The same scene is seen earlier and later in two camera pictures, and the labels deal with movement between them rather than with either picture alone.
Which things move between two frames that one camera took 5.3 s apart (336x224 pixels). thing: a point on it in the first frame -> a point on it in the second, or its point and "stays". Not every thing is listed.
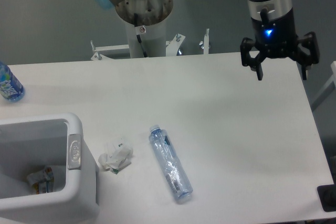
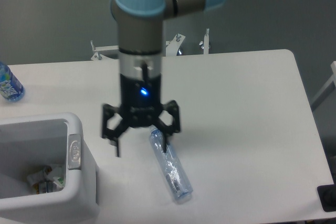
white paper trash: x=117 y=157 -> x=59 y=181
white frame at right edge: x=329 y=89 stays
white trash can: x=57 y=141 stays
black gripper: x=276 y=38 -> x=140 y=100
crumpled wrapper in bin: x=42 y=180 stays
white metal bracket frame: x=172 y=46 stays
